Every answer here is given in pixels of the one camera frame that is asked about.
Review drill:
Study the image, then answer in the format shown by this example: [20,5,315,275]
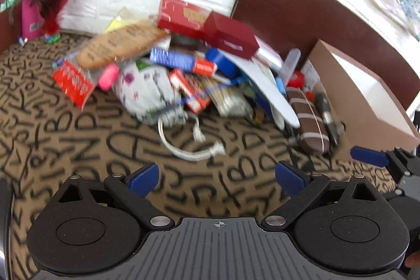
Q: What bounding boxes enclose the pink eraser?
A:
[99,64,120,91]

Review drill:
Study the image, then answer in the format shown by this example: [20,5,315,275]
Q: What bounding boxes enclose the tan cork insole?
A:
[76,20,171,70]

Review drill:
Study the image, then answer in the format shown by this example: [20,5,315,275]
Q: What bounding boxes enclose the grey insole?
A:
[234,57,301,129]

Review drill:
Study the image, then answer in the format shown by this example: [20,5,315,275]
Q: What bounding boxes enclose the red foil packet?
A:
[52,59,96,110]

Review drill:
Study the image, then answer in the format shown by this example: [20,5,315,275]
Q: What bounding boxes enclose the yellow green paper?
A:
[107,7,132,33]

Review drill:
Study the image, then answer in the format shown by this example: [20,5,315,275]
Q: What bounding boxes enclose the brown striped case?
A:
[286,86,330,154]

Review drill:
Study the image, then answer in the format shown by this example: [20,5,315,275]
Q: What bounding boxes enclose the white floral drawstring pouch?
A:
[112,57,227,162]

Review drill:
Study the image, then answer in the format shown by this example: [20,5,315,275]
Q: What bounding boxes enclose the red and white small box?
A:
[169,68,211,113]

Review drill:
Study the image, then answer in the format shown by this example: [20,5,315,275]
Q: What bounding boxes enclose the clear plastic tube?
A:
[281,49,301,87]

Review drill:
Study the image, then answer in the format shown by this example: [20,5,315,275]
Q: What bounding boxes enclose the red cap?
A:
[288,71,306,88]

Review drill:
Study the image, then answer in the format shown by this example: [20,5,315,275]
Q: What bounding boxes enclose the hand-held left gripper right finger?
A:
[261,161,392,231]

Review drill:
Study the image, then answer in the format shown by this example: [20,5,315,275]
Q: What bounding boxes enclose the letter print brown blanket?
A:
[0,32,399,280]

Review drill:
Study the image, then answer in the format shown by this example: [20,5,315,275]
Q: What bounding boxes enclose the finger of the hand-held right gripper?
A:
[350,145,420,184]

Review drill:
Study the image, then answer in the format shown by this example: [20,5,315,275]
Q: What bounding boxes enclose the dark red small box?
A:
[203,11,260,60]

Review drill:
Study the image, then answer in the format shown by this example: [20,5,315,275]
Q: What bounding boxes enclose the green printed cloth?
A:
[0,0,25,13]

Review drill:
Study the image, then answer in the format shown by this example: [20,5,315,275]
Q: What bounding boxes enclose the dark red leather headboard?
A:
[230,0,420,112]

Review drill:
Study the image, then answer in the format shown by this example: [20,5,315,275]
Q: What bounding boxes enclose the gold woven pouch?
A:
[207,83,254,118]

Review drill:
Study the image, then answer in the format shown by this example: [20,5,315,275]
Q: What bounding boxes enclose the large red box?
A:
[157,0,211,40]

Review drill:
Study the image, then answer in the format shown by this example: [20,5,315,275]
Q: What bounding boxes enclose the red feather shuttlecock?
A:
[10,0,102,44]

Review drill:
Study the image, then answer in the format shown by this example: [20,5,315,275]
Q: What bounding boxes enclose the black marker pen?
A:
[315,93,344,147]

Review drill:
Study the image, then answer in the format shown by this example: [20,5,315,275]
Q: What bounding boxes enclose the pink bottle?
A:
[21,0,49,41]

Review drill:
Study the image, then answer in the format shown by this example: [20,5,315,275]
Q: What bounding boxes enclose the brown cardboard box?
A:
[308,39,420,160]

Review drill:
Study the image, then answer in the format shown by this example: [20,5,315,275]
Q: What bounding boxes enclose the blue and red tube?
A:
[150,48,218,76]

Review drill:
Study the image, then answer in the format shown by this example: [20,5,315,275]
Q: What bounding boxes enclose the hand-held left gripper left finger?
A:
[49,163,175,231]

